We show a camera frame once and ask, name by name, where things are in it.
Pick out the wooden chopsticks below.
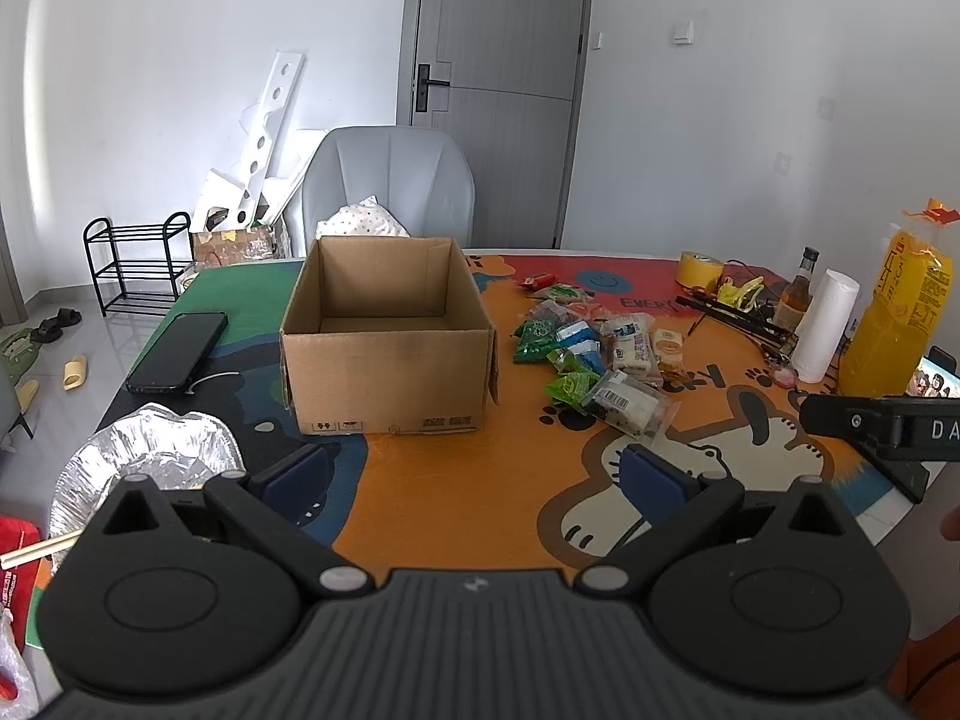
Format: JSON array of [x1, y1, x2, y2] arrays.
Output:
[[0, 530, 83, 571]]

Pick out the brown cardboard box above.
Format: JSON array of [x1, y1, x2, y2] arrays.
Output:
[[280, 236, 498, 436]]

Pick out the green label pastry packet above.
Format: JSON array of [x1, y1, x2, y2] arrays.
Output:
[[532, 283, 594, 304]]

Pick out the yellow plastic bag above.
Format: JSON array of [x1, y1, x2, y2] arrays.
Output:
[[716, 277, 765, 314]]

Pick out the white dotted pillow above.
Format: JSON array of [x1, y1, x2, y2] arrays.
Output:
[[314, 195, 410, 239]]

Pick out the black smartphone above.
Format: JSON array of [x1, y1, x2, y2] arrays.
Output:
[[125, 312, 228, 395]]

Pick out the dark brown cake packet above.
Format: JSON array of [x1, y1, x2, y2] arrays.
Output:
[[527, 299, 578, 325]]

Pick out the aluminium foil tray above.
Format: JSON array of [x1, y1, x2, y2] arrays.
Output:
[[47, 403, 245, 538]]

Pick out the grey armchair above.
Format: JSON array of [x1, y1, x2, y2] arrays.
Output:
[[283, 125, 475, 257]]

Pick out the brown paper bag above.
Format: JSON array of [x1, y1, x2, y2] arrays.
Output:
[[192, 226, 280, 270]]

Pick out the yellow snack bag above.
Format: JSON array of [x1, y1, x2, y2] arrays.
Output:
[[838, 224, 953, 398]]

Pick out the black shoe rack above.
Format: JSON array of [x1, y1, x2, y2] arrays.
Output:
[[82, 211, 195, 317]]

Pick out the orange label rice cake pack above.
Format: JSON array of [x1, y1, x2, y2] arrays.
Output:
[[651, 328, 683, 374]]

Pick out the orange snack packet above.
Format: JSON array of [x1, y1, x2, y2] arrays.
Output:
[[569, 302, 613, 323]]

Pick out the green snack packet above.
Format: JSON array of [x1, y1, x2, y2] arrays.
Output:
[[545, 371, 601, 410], [512, 317, 558, 364]]

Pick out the white bread clear package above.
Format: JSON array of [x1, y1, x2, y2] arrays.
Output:
[[581, 371, 679, 445]]

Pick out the white paper towel roll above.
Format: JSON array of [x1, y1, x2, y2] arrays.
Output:
[[791, 270, 861, 383]]

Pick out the blue snack packet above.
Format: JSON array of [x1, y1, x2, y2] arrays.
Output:
[[555, 320, 602, 355], [574, 349, 607, 376]]

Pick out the red snack bar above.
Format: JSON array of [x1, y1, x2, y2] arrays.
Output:
[[521, 273, 558, 293]]

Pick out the grey door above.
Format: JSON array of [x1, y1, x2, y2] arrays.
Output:
[[397, 0, 590, 249]]

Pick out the yellow tape roll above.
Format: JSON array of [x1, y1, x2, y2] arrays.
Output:
[[675, 250, 724, 293]]

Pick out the white perforated board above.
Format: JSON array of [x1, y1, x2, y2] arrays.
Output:
[[203, 52, 306, 232]]

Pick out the pink pixel keychain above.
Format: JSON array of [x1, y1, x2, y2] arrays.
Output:
[[770, 364, 799, 390]]

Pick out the colourful cartoon table mat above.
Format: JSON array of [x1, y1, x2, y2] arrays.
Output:
[[96, 252, 947, 579]]

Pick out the brown glass bottle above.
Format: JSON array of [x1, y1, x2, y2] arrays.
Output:
[[773, 247, 818, 332]]

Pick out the black folding stand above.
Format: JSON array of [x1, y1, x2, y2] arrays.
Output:
[[675, 293, 797, 356]]

